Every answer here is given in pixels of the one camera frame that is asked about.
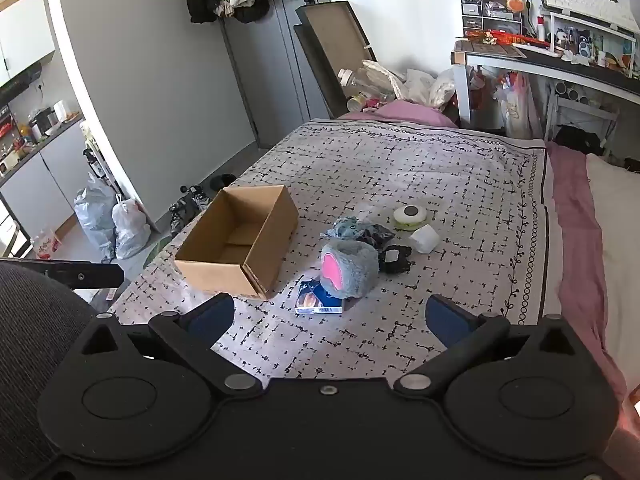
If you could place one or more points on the black framed brown board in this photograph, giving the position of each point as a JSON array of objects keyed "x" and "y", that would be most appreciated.
[{"x": 332, "y": 35}]

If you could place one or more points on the white wall cabinet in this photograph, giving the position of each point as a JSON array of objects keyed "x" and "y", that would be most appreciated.
[{"x": 25, "y": 40}]

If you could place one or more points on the clear plastic bottle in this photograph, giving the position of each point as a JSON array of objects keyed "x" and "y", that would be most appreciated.
[{"x": 365, "y": 82}]

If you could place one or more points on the grey door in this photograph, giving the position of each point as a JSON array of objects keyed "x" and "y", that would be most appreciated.
[{"x": 280, "y": 85}]

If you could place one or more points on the black boot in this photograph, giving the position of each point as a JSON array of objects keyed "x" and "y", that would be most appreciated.
[{"x": 221, "y": 181}]

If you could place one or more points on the small blue printed box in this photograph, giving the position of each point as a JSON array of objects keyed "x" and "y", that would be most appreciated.
[{"x": 312, "y": 301}]

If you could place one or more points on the pink bed sheet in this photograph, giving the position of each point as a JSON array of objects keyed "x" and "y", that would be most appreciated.
[{"x": 575, "y": 220}]

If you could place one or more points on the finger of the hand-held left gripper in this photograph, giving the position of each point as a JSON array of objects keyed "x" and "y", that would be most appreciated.
[{"x": 85, "y": 275}]

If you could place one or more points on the orange round ornament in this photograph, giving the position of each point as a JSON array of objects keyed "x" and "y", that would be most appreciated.
[{"x": 515, "y": 5}]

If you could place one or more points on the dark patterned cloth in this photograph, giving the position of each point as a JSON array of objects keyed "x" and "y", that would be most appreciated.
[{"x": 377, "y": 235}]

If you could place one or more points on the yellow can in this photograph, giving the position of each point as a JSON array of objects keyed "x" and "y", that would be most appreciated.
[{"x": 356, "y": 102}]

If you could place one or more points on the grey trash bag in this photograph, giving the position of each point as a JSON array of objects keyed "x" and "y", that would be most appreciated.
[{"x": 95, "y": 215}]

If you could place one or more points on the black white patterned blanket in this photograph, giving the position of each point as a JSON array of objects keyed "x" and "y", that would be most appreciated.
[{"x": 425, "y": 170}]

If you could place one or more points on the red packets on desk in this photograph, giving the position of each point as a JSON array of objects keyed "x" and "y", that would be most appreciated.
[{"x": 505, "y": 37}]

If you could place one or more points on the grey white sneaker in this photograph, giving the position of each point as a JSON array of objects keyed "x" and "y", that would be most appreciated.
[
  {"x": 182, "y": 215},
  {"x": 200, "y": 197}
]

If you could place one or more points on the grey kitchen counter cabinet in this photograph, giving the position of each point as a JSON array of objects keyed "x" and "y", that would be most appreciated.
[{"x": 45, "y": 180}]

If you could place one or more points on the black sock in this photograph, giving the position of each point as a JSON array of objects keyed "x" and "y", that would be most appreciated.
[{"x": 392, "y": 260}]

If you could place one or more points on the light blue fluffy plush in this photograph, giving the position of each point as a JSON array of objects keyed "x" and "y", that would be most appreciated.
[{"x": 357, "y": 265}]

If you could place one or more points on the pile of white plastic bags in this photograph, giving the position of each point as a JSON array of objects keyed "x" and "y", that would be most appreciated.
[{"x": 425, "y": 85}]

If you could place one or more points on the dark grey fabric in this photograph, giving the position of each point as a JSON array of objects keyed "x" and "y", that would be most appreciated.
[{"x": 30, "y": 340}]

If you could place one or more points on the green white round toy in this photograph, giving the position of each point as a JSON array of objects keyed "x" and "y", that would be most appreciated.
[{"x": 410, "y": 221}]

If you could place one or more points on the green cartoon rug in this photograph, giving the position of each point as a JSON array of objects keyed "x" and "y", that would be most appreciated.
[{"x": 157, "y": 255}]

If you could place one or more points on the white drawer organizer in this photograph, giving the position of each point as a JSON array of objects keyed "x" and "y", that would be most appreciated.
[{"x": 492, "y": 15}]

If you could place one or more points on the shopping bags under desk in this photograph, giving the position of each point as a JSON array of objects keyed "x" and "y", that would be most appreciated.
[{"x": 517, "y": 110}]

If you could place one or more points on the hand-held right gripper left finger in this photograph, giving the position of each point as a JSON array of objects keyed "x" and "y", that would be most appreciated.
[{"x": 215, "y": 319}]

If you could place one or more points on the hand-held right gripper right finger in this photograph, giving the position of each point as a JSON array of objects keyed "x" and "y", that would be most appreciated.
[{"x": 447, "y": 322}]

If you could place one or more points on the white desk with dark top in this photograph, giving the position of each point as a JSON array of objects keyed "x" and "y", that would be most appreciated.
[{"x": 575, "y": 65}]

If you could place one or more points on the white trash bag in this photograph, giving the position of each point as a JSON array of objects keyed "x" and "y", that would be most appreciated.
[{"x": 131, "y": 230}]

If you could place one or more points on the white keyboard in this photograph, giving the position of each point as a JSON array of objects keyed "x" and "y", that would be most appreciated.
[{"x": 585, "y": 2}]

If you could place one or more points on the white sock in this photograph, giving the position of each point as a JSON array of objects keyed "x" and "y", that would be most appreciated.
[{"x": 425, "y": 239}]

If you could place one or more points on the blue grey sock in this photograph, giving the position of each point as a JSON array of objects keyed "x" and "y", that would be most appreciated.
[{"x": 345, "y": 227}]

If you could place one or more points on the brown cardboard box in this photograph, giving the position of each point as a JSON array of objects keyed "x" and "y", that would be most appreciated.
[{"x": 272, "y": 240}]

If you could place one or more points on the white monitor riser shelf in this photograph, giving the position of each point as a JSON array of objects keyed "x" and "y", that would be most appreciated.
[{"x": 590, "y": 22}]

